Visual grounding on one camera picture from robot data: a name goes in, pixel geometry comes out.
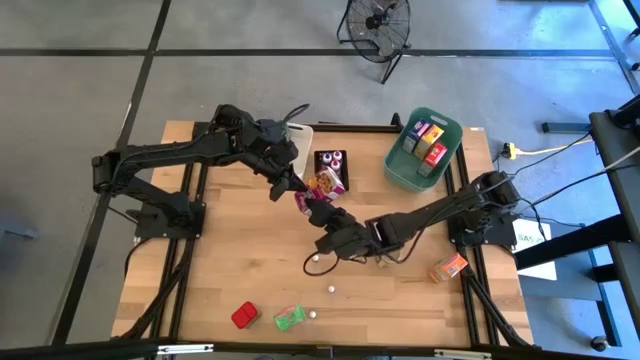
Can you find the grey floor bracket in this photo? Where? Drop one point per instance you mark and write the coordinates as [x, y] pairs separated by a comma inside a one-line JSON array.
[[22, 233]]

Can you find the red food colouring bottle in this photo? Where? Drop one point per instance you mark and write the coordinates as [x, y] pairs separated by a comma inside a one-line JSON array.
[[336, 165]]

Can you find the purple food colouring bottle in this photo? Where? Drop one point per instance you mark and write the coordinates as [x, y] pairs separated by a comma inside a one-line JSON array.
[[337, 155]]

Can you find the black floor fan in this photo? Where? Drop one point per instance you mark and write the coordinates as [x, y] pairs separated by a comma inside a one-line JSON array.
[[375, 22]]

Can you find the blue-capped small bottle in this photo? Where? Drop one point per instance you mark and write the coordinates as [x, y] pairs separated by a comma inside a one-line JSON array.
[[326, 159]]

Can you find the red flip-top container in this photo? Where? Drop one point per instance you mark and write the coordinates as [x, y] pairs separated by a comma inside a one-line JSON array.
[[245, 315]]

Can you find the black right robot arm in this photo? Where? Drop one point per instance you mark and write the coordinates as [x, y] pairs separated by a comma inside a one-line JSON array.
[[435, 215]]

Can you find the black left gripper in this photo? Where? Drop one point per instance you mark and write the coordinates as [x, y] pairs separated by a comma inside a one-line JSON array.
[[272, 145]]

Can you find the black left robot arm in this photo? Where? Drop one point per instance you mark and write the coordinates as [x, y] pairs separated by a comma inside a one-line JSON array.
[[165, 150]]

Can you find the white plastic bin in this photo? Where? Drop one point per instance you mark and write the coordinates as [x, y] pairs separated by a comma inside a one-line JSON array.
[[305, 150]]

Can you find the small orange box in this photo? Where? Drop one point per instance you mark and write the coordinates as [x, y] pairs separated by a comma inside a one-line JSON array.
[[447, 268]]

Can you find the yellow Corn Pops box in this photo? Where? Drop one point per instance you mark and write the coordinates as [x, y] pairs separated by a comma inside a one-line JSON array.
[[429, 141]]

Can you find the black aluminium rig frame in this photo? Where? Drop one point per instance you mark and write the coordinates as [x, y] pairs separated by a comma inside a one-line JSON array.
[[360, 128]]

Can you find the blue Frosted Flakes box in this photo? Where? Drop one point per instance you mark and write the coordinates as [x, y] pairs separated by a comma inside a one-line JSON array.
[[414, 136]]

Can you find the small red cereal box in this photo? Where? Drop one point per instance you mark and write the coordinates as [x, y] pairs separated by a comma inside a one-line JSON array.
[[434, 159]]

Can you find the pink cereal box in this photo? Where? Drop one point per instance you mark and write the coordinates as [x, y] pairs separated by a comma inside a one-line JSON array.
[[325, 185]]

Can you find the green Apple Jacks box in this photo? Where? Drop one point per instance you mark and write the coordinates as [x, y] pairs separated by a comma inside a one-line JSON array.
[[290, 318]]

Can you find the tan-lidded seasoning jar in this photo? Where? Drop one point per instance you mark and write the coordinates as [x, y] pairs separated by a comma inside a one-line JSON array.
[[385, 261]]

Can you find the white sign green letters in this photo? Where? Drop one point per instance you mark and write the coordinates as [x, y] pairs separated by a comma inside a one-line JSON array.
[[540, 260]]

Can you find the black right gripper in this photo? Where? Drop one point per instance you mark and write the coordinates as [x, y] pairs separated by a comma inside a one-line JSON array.
[[350, 237]]

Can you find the black work desk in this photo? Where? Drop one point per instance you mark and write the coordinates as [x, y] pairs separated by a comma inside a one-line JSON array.
[[615, 150]]

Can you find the black front crossbar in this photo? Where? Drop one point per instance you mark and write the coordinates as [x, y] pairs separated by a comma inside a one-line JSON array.
[[100, 350]]

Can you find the black caster wheel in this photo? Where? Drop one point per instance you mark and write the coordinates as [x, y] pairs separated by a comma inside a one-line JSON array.
[[598, 343]]

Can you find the teal plastic bin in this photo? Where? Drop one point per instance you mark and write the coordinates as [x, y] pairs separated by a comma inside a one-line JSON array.
[[402, 170]]

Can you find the black slotted plastic basket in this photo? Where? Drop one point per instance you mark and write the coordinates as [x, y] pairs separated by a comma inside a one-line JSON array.
[[318, 160]]

